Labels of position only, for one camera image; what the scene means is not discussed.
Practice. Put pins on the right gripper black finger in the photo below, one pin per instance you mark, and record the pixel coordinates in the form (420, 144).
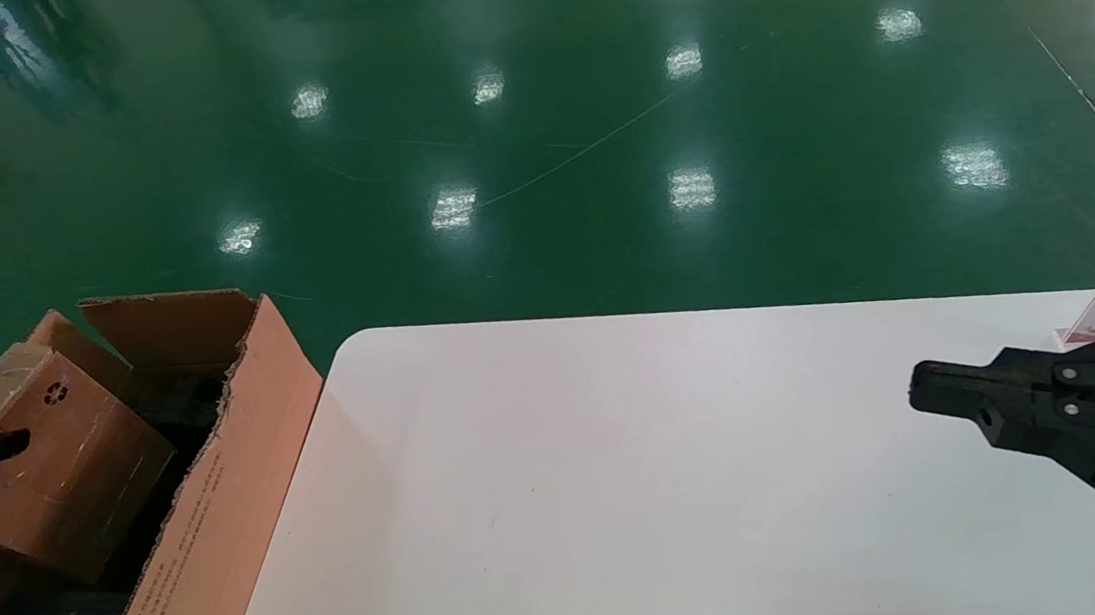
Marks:
(1071, 428)
(1016, 373)

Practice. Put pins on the small brown cardboard box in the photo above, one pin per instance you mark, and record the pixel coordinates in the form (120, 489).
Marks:
(71, 474)

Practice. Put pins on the big open cardboard box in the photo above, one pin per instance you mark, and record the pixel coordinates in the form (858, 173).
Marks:
(226, 519)

